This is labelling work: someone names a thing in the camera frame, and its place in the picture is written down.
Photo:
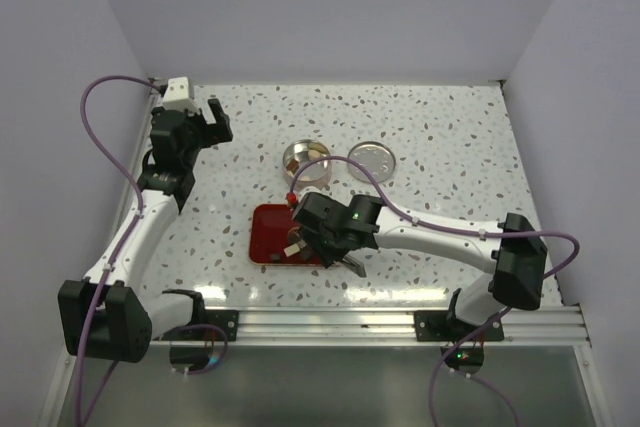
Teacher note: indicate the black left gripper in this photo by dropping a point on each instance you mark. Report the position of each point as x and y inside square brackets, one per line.
[213, 133]

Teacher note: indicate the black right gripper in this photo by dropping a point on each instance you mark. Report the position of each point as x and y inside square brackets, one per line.
[327, 256]

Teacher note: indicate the brown rectangular chocolate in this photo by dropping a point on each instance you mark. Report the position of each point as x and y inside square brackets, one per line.
[292, 167]

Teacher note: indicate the tan square Sweet chocolate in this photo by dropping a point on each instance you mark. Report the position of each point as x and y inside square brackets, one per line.
[318, 147]

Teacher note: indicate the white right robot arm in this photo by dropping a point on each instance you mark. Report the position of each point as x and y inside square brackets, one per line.
[508, 254]

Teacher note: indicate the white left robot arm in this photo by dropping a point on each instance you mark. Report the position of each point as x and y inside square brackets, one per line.
[101, 314]

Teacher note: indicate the dark oval chocolate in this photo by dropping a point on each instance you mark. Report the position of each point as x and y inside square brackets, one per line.
[306, 254]

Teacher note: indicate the white rectangular chocolate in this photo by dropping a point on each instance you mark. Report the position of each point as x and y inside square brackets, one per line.
[291, 250]

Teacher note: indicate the dark striped centre chocolate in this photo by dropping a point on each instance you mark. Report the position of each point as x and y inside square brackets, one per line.
[293, 236]

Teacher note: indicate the red rectangular tray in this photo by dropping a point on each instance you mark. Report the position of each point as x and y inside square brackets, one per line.
[269, 235]

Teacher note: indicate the round metal tin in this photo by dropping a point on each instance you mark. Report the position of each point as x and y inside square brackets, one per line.
[311, 173]

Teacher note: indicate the round metal tin lid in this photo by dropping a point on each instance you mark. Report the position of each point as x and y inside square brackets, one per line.
[376, 158]

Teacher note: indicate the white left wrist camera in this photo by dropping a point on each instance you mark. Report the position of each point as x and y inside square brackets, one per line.
[179, 95]

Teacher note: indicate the black right base bracket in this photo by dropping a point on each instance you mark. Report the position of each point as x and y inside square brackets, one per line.
[435, 327]

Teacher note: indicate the black base bracket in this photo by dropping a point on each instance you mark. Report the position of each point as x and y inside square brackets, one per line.
[435, 327]
[225, 319]

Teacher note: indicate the black left base bracket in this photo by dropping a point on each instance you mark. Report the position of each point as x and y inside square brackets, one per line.
[225, 319]

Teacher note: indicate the aluminium mounting rail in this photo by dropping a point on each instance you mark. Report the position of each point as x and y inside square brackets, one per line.
[394, 327]

